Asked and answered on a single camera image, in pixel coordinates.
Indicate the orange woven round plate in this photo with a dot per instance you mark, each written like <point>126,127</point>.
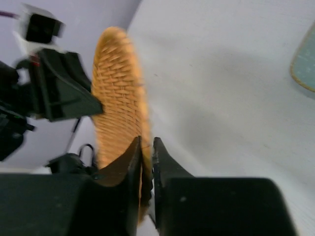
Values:
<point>118,84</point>

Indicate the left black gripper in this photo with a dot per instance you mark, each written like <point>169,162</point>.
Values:
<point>59,90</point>

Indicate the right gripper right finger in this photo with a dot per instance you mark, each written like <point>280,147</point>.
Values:
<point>186,205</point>

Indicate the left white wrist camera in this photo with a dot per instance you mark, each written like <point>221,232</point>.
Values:
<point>35,29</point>

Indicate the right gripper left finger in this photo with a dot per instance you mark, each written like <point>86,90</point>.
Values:
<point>103,204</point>

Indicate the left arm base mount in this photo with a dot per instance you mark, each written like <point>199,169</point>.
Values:
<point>71,163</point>

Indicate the teal rectangular ceramic plate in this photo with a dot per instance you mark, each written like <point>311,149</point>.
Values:
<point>302,67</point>

